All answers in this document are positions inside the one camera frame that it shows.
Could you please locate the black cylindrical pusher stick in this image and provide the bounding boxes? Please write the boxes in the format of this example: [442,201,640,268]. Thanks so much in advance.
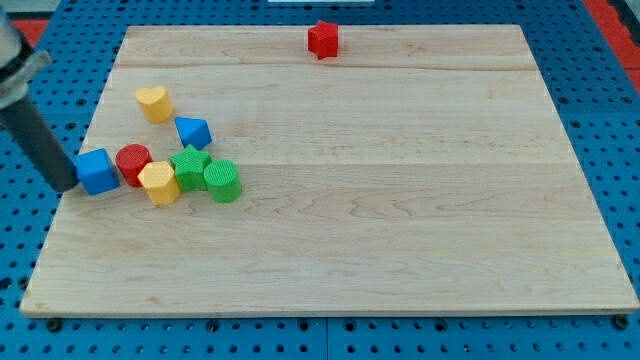
[1,96,78,192]

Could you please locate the yellow heart block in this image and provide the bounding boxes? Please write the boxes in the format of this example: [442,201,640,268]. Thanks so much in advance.
[135,86,174,123]

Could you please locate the green cylinder block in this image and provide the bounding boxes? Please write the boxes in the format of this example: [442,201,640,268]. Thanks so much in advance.
[203,159,242,203]

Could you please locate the red cylinder block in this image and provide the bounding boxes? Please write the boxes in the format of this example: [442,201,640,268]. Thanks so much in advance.
[116,144,152,188]

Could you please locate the green star block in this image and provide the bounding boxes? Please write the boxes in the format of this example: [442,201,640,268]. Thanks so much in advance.
[169,145,212,193]

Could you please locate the red star block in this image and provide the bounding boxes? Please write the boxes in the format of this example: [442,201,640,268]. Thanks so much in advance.
[307,20,339,60]

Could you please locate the blue triangle block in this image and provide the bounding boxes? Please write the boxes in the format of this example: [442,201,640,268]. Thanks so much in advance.
[174,117,213,150]

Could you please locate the blue cube block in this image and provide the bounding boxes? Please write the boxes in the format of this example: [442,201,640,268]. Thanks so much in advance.
[76,148,120,195]

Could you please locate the wooden board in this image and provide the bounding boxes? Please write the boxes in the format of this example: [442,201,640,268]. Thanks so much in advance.
[21,25,639,318]

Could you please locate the yellow hexagon block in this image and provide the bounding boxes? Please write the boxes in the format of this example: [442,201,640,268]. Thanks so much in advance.
[138,161,181,206]

